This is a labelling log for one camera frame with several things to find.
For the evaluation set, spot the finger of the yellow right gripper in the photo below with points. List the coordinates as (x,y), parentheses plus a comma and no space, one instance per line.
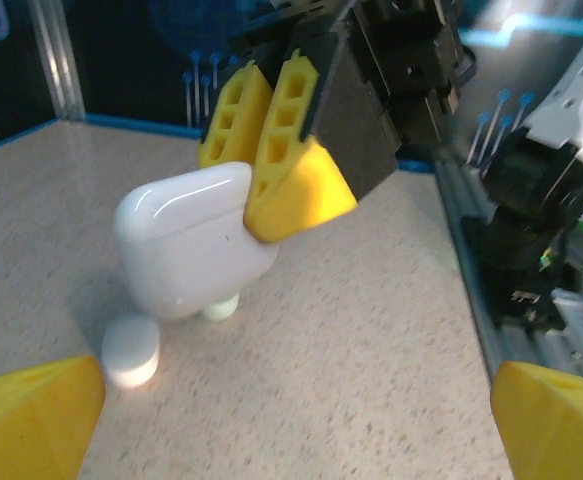
(231,120)
(291,190)

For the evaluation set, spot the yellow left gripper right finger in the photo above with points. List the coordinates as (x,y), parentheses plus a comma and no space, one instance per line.
(561,430)

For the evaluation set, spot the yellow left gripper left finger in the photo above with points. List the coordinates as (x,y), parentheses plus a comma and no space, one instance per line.
(26,430)

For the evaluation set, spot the white square earbud charging case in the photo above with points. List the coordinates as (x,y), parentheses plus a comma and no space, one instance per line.
(186,250)

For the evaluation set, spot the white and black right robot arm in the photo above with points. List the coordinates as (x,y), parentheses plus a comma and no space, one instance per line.
(571,100)

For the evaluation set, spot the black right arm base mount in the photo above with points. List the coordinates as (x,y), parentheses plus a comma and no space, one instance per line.
(526,305)

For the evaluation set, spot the aluminium frame post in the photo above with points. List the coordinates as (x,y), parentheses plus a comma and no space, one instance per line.
(56,60)

